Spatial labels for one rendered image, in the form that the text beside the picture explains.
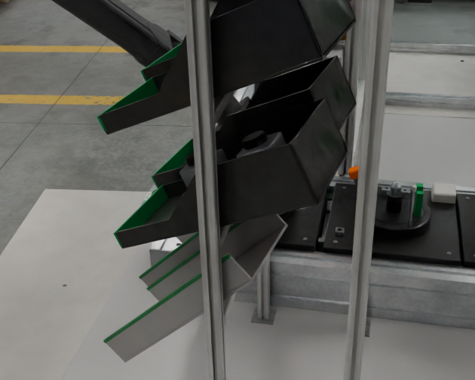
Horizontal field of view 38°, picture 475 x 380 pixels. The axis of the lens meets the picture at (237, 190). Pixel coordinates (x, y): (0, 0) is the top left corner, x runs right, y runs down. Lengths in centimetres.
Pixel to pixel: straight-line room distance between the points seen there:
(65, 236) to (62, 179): 207
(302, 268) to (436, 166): 67
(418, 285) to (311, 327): 20
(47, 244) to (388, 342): 74
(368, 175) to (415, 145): 119
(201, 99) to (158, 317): 34
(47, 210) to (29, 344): 45
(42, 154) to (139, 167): 58
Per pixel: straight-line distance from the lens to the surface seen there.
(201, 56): 67
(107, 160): 373
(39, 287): 140
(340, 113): 91
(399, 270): 123
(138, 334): 96
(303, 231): 129
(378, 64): 65
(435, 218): 136
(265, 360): 118
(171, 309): 90
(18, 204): 345
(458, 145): 191
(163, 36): 120
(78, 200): 166
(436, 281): 122
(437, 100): 212
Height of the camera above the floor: 168
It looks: 30 degrees down
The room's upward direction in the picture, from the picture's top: 2 degrees counter-clockwise
